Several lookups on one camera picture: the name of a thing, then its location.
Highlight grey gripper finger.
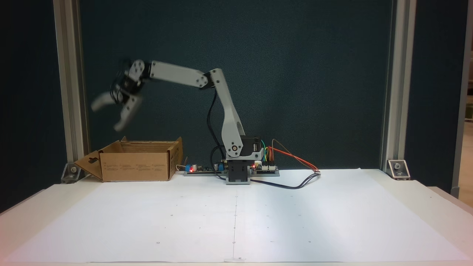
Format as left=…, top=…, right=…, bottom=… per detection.
left=91, top=91, right=116, bottom=112
left=113, top=95, right=144, bottom=132

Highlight brown cardboard box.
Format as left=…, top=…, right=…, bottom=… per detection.
left=74, top=136, right=184, bottom=182

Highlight circuit board with blue terminals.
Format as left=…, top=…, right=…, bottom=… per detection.
left=184, top=162, right=227, bottom=176

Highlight aluminium frame post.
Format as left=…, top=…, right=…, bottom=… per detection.
left=53, top=0, right=92, bottom=174
left=381, top=0, right=417, bottom=172

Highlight metal corner bracket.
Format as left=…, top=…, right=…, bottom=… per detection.
left=61, top=163, right=86, bottom=184
left=387, top=160, right=411, bottom=181

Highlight coloured jumper wires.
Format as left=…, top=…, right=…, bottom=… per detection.
left=261, top=140, right=276, bottom=165

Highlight circuit board with jumper wires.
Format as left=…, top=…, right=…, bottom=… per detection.
left=251, top=161, right=280, bottom=177

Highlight black and red cable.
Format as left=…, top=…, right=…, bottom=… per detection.
left=222, top=139, right=321, bottom=190

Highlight grey outer frame post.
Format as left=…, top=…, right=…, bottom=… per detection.
left=451, top=0, right=473, bottom=198

